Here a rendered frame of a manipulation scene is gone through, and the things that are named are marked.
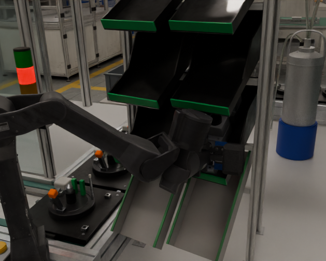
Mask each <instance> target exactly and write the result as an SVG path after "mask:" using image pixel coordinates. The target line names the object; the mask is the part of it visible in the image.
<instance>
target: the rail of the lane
mask: <svg viewBox="0 0 326 261"><path fill-rule="evenodd" d="M45 235H46V238H47V240H48V243H49V255H50V261H101V257H100V251H96V250H92V249H88V248H84V247H81V246H77V245H73V244H69V243H65V242H61V241H57V240H56V235H53V234H49V233H45ZM0 240H4V241H7V242H10V236H9V231H8V228H6V227H2V226H0Z"/></svg>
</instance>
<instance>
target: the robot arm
mask: <svg viewBox="0 0 326 261"><path fill-rule="evenodd" d="M212 120H213V118H212V117H211V116H209V115H207V114H205V113H203V112H200V111H197V110H194V109H190V108H188V109H182V110H177V109H176V110H175V113H174V116H173V121H172V124H171V128H170V131H169V134H168V135H167V134H166V133H165V132H161V133H159V134H157V135H154V136H152V137H150V138H148V139H144V138H142V137H138V136H136V135H131V134H126V133H123V132H121V131H119V130H117V129H115V128H114V127H112V126H110V125H109V124H107V123H105V122H104V121H102V120H101V119H99V118H97V117H96V116H94V115H92V114H91V113H89V112H87V111H85V110H84V109H82V108H81V107H79V106H77V105H76V104H74V103H72V102H71V101H69V100H68V99H66V98H65V97H64V96H63V95H62V94H60V93H59V92H56V91H49V92H45V93H39V94H19V95H13V96H8V97H4V96H1V95H0V203H1V204H2V209H3V212H4V216H5V220H6V224H7V228H8V231H9V236H10V253H9V254H8V255H7V256H6V257H5V259H4V260H3V261H50V255H49V243H48V240H47V238H46V235H45V226H44V225H43V226H40V227H38V228H37V227H36V226H35V225H34V223H33V221H32V220H33V219H32V217H31V213H30V209H29V204H28V200H27V196H26V192H25V189H26V188H25V187H24V183H23V178H22V174H21V169H20V165H19V160H18V154H17V150H16V136H19V135H23V134H26V133H29V132H31V131H33V130H35V129H38V128H40V127H42V126H45V125H49V124H53V123H54V124H55V125H58V126H59V127H61V128H63V129H65V130H67V131H68V132H70V133H72V134H74V135H76V136H77V137H79V138H81V139H83V140H84V141H86V142H88V143H90V144H92V145H94V146H95V147H97V148H99V149H101V150H102V151H104V152H106V153H108V154H109V155H111V156H113V157H114V158H115V159H116V160H117V161H118V162H119V163H120V164H121V165H122V166H123V167H124V168H125V169H126V170H127V171H129V172H130V173H131V174H132V175H133V176H135V177H136V178H137V179H138V180H140V181H141V182H145V183H149V182H150V181H154V180H156V179H158V178H159V177H160V176H161V175H162V176H161V180H160V183H159V187H160V188H162V189H164V190H166V191H168V192H170V193H172V194H174V195H176V194H177V192H178V189H179V186H180V184H181V183H183V182H185V181H186V180H187V179H189V178H190V177H192V176H194V177H200V176H201V171H202V172H207V168H208V165H213V161H215V162H214V169H216V170H222V172H223V173H224V174H226V175H234V176H240V175H241V174H242V173H243V172H244V155H245V146H244V145H243V144H237V143H227V142H222V141H215V146H214V148H210V147H211V146H212V145H211V144H210V142H208V133H209V129H210V126H211V123H212ZM210 152H211V153H213V154H211V153H210ZM211 160H213V161H211Z"/></svg>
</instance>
